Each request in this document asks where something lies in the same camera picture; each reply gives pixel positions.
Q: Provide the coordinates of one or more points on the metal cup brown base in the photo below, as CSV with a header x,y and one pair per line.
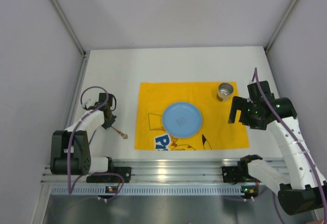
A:
x,y
225,90

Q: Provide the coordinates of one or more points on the slotted cable duct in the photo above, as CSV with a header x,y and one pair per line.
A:
x,y
179,190

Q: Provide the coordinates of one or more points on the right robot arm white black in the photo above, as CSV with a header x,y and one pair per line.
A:
x,y
304,189

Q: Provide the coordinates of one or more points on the frame post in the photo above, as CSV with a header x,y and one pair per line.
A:
x,y
68,26
281,24

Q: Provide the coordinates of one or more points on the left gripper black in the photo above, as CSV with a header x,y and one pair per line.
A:
x,y
110,121

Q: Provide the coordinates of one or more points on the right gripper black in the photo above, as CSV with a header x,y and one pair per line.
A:
x,y
241,110

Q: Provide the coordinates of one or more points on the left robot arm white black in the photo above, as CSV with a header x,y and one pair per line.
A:
x,y
74,142

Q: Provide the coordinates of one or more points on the left frame post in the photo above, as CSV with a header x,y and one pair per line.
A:
x,y
68,26

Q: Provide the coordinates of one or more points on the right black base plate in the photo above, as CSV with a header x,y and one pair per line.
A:
x,y
232,175

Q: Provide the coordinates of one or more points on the yellow Pikachu cloth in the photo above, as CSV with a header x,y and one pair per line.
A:
x,y
215,133

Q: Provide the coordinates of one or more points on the aluminium mounting rail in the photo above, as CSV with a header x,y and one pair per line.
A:
x,y
176,171

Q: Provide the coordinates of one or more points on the right frame post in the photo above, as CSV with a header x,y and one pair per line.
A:
x,y
281,24

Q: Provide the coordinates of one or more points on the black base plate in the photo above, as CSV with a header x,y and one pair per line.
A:
x,y
232,175
111,176

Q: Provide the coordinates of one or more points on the light blue plate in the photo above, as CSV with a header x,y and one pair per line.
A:
x,y
182,120

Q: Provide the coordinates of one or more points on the gold spoon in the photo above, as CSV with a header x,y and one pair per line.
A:
x,y
123,135

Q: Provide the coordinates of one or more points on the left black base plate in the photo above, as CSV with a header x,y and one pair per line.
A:
x,y
111,176

